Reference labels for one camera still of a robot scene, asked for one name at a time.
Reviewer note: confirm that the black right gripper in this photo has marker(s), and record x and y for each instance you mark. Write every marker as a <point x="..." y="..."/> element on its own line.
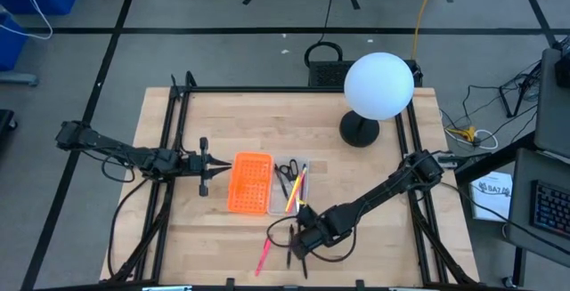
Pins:
<point x="309" y="237"/>

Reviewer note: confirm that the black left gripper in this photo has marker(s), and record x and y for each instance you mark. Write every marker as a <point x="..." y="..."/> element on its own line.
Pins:
<point x="196" y="165"/>

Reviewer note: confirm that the clear plastic supply box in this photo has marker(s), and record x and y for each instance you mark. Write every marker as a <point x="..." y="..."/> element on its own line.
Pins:
<point x="276" y="206"/>

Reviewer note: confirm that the yellow highlighter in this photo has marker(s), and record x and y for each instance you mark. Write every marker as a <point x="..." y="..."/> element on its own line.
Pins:
<point x="295" y="193"/>

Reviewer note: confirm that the pink highlighter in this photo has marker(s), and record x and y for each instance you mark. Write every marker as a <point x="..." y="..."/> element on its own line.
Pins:
<point x="263" y="257"/>

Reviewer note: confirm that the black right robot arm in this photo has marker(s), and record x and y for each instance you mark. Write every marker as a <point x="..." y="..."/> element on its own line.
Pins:
<point x="378" y="193"/>

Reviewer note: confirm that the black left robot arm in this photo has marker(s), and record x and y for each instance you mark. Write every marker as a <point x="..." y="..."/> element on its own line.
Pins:
<point x="111" y="144"/>

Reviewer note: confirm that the orange perforated box lid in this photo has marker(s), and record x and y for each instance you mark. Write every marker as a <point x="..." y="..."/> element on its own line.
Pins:
<point x="249" y="184"/>

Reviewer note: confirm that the black table clamp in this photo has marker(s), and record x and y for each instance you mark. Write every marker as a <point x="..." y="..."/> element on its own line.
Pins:
<point x="360" y="285"/>
<point x="230" y="284"/>

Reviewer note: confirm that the black lamp base with pole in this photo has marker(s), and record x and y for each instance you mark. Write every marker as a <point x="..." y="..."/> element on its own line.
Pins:
<point x="356" y="135"/>

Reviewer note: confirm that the black computer case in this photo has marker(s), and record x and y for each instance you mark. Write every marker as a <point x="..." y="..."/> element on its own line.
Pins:
<point x="327" y="74"/>

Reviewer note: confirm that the white globe lamp shade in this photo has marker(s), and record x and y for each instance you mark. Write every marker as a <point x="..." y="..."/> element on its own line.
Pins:
<point x="378" y="86"/>

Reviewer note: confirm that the white paper manual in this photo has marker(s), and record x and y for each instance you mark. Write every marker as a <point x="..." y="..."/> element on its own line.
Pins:
<point x="490" y="202"/>

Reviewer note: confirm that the grey desk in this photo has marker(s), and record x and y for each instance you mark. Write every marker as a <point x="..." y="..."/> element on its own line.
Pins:
<point x="521" y="211"/>
<point x="550" y="104"/>

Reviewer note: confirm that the black caster foot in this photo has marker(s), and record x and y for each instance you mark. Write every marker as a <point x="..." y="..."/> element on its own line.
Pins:
<point x="6" y="124"/>

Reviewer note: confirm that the grey metal foot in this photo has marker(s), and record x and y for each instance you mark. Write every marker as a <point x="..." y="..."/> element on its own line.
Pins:
<point x="18" y="79"/>

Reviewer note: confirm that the black keyboard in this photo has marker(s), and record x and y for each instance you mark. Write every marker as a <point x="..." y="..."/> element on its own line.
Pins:
<point x="552" y="208"/>

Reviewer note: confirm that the black tripod stand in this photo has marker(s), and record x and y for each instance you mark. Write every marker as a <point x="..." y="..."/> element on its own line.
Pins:
<point x="516" y="91"/>

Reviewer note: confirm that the black device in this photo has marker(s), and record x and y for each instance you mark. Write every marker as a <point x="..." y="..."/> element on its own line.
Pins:
<point x="563" y="66"/>

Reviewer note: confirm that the black aluminium rig frame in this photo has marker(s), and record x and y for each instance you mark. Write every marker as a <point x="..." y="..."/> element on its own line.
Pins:
<point x="267" y="89"/>

